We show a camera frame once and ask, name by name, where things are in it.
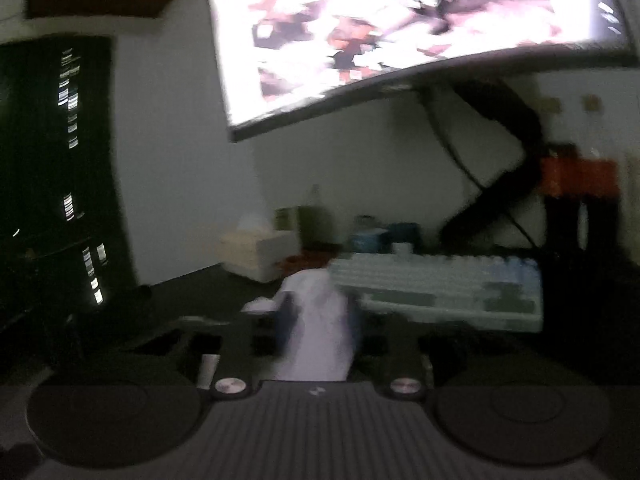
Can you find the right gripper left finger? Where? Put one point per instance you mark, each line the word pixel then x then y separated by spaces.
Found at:
pixel 221 358

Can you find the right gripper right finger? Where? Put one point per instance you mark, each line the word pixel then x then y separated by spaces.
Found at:
pixel 387 354

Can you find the white cloth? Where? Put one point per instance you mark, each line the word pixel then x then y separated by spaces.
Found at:
pixel 316 330

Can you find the red box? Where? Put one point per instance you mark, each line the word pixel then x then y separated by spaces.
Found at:
pixel 305 261

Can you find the wooden tissue box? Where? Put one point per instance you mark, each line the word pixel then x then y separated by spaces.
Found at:
pixel 255 249

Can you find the white blue mechanical keyboard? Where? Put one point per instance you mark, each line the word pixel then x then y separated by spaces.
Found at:
pixel 487 293

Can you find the green paper bag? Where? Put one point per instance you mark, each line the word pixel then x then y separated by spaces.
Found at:
pixel 311 221

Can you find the dark teal mug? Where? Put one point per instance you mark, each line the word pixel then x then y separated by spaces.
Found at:
pixel 406 233

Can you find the left cola bottle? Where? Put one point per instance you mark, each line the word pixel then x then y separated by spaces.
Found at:
pixel 558 188

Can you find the cola bottle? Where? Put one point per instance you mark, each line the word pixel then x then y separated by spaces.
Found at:
pixel 558 188
pixel 601 186

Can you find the right cola bottle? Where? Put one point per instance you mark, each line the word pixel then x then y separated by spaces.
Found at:
pixel 601 186

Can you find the curved computer monitor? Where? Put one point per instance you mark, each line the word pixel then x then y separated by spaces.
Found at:
pixel 285 61

